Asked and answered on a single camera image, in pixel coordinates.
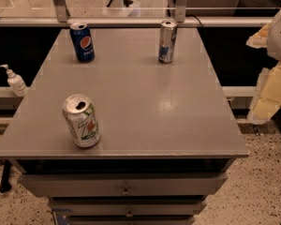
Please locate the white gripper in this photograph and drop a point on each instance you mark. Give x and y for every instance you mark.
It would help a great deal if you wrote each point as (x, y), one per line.
(280, 38)

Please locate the blue Pepsi can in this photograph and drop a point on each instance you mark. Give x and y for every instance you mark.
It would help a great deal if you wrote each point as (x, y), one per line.
(82, 41)

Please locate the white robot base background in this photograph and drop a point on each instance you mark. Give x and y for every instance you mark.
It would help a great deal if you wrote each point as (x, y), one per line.
(122, 8)

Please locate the silver Red Bull can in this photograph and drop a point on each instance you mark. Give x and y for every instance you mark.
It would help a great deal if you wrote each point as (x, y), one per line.
(168, 34)

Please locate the white 7UP can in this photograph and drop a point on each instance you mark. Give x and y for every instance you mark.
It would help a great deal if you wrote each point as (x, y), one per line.
(80, 115)

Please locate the grey drawer cabinet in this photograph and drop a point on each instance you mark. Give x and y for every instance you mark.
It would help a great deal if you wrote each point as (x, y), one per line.
(152, 118)

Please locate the top grey drawer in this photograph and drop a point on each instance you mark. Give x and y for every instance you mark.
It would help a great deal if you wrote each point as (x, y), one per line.
(123, 185)

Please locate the grey drawer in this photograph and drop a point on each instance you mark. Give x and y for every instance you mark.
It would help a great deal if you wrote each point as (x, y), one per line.
(123, 185)
(128, 207)

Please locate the white pump bottle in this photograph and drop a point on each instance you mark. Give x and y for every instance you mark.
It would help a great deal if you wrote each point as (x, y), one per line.
(15, 82)

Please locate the black floor object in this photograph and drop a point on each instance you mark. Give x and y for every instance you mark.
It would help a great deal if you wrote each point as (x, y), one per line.
(5, 186)

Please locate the metal rail frame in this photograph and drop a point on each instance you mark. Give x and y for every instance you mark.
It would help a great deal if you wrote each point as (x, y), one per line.
(188, 13)

